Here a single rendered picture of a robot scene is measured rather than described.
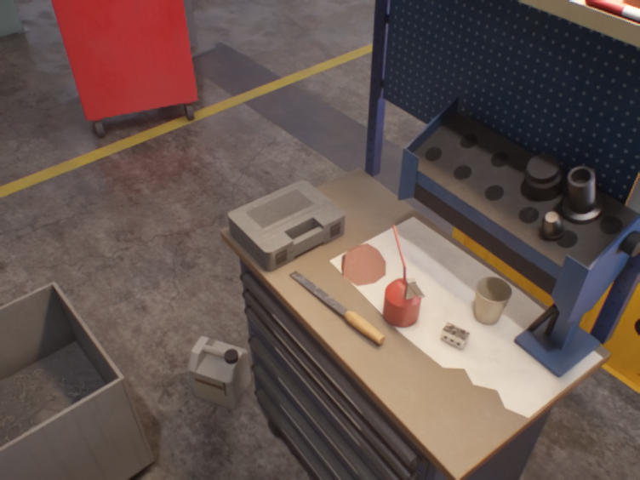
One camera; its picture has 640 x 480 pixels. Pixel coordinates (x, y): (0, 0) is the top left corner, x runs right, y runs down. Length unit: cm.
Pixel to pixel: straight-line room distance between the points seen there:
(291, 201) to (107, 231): 177
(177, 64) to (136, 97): 32
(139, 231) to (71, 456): 149
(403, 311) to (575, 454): 127
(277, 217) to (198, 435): 108
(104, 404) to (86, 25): 232
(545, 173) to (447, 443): 57
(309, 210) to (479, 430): 71
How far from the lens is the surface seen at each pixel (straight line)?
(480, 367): 142
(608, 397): 271
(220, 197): 339
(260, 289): 166
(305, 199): 168
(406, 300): 139
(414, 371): 138
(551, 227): 124
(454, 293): 155
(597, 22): 104
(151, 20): 375
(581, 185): 121
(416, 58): 160
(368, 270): 155
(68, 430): 197
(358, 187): 184
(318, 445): 186
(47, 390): 231
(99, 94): 389
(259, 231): 158
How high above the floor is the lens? 206
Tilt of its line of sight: 42 degrees down
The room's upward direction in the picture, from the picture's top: straight up
